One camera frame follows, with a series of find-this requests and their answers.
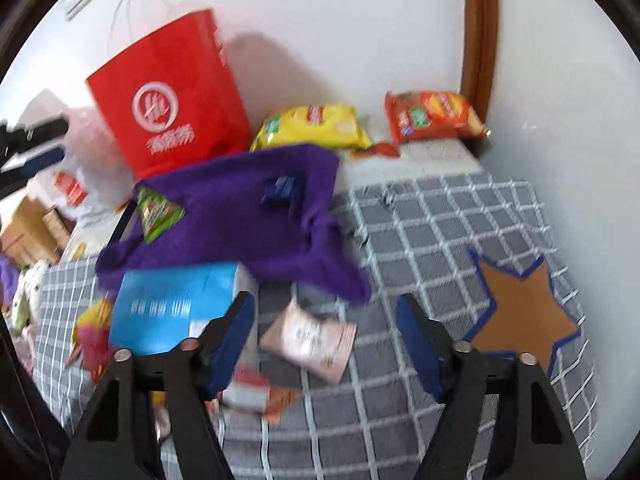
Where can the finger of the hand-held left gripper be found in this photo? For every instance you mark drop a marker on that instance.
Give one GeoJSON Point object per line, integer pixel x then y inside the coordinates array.
{"type": "Point", "coordinates": [42, 160]}
{"type": "Point", "coordinates": [35, 132]}

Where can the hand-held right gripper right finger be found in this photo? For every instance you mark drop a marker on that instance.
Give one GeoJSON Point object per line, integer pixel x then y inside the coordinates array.
{"type": "Point", "coordinates": [420, 350]}

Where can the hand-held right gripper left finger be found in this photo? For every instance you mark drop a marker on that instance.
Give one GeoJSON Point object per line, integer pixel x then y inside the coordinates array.
{"type": "Point", "coordinates": [235, 340]}

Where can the red and white snack packet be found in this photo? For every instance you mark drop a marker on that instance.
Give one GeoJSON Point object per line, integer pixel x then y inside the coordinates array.
{"type": "Point", "coordinates": [250, 392]}

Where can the pale pink snack packet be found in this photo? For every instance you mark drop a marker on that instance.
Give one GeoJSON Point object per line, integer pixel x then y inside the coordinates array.
{"type": "Point", "coordinates": [310, 340]}

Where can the blue tissue box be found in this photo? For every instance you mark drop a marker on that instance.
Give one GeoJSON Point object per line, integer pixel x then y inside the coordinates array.
{"type": "Point", "coordinates": [170, 300]}

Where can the purple cloth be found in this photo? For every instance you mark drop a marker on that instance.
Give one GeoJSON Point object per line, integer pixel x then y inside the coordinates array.
{"type": "Point", "coordinates": [240, 220]}

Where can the green snack packet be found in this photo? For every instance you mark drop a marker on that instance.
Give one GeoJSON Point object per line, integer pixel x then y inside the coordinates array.
{"type": "Point", "coordinates": [157, 215]}

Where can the pink and yellow snack packet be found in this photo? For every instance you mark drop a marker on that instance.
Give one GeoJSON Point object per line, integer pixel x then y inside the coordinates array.
{"type": "Point", "coordinates": [92, 335]}

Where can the white plastic bag red print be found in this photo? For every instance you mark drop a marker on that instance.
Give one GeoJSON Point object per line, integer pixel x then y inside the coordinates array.
{"type": "Point", "coordinates": [90, 135]}

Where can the cardboard box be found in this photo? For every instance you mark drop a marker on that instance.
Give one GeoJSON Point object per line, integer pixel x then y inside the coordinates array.
{"type": "Point", "coordinates": [30, 230]}

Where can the brown star blue edge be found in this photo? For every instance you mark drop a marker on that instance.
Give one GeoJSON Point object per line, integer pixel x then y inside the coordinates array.
{"type": "Point", "coordinates": [520, 310]}

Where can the grey checkered blanket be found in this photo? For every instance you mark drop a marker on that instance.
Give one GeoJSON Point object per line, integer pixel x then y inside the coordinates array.
{"type": "Point", "coordinates": [425, 240]}

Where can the pale plush toy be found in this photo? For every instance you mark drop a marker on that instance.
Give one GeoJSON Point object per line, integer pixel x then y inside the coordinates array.
{"type": "Point", "coordinates": [27, 290]}

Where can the red paper shopping bag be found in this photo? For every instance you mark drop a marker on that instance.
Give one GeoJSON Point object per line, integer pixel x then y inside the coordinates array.
{"type": "Point", "coordinates": [170, 100]}

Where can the small blue object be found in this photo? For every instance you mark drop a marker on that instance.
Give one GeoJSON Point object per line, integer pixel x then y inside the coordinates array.
{"type": "Point", "coordinates": [279, 190]}

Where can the small red packet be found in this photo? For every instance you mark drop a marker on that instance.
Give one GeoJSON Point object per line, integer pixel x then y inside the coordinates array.
{"type": "Point", "coordinates": [382, 150]}

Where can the yellow snack bag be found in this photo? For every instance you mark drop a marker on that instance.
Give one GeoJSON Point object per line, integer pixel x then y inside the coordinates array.
{"type": "Point", "coordinates": [310, 127]}

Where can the orange snack bag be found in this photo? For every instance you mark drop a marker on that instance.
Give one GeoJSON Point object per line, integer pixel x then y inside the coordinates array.
{"type": "Point", "coordinates": [430, 115]}

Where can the brown wooden door frame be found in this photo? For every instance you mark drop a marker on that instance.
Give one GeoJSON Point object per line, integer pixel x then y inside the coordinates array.
{"type": "Point", "coordinates": [480, 35]}

